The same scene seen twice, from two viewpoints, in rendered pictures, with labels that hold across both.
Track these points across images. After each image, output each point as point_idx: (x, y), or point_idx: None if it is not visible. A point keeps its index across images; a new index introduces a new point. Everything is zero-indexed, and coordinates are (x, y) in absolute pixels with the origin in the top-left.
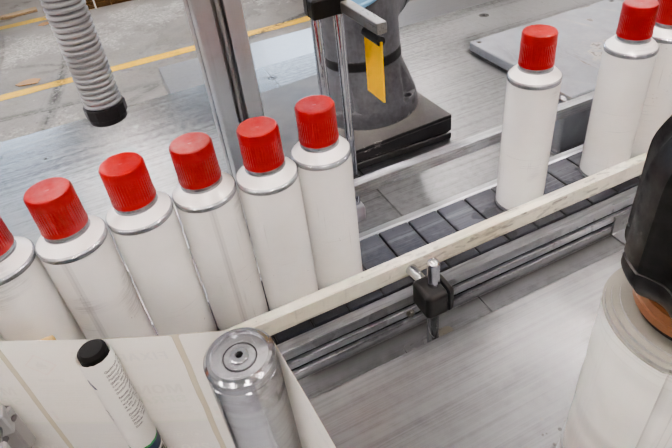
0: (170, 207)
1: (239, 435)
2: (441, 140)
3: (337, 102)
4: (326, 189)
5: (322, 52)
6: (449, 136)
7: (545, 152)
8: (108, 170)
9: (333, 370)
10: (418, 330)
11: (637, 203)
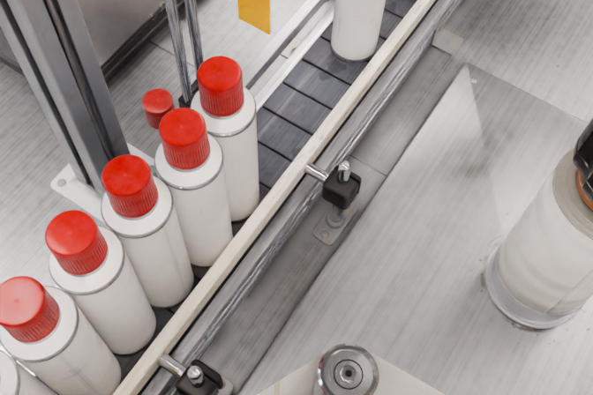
0: (120, 242)
1: None
2: None
3: None
4: (243, 145)
5: None
6: None
7: (384, 2)
8: (66, 246)
9: (262, 284)
10: (315, 212)
11: (589, 144)
